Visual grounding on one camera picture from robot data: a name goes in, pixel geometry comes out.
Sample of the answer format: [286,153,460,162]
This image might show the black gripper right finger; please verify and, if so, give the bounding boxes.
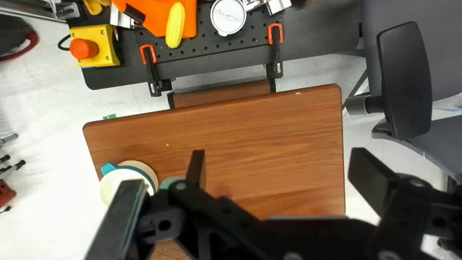
[346,146,401,220]

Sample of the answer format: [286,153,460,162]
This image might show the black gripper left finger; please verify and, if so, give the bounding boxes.
[85,178,149,260]

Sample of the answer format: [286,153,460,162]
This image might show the grey office chair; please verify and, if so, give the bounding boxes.
[343,0,462,194]

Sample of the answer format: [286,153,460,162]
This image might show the dark red block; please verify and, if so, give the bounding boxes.
[0,178,19,213]

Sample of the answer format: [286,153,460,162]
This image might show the black stand feet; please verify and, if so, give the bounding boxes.
[0,132,29,177]

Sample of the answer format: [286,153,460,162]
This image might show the orange black clamp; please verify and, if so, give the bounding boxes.
[264,22,286,94]
[138,44,173,99]

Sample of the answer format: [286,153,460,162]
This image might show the yellow emergency stop box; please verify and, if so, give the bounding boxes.
[68,23,121,70]

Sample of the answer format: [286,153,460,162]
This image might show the black pegboard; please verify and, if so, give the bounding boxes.
[81,0,286,93]

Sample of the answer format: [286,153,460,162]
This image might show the yellow toy corn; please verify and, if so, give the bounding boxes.
[164,2,188,51]

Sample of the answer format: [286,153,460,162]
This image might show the orange yellow tool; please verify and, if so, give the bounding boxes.
[111,0,199,39]

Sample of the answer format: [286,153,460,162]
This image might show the white pot teal handles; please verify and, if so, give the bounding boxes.
[98,159,188,207]

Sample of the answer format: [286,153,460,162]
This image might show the silver metal bracket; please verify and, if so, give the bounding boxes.
[108,3,147,31]
[266,0,293,16]

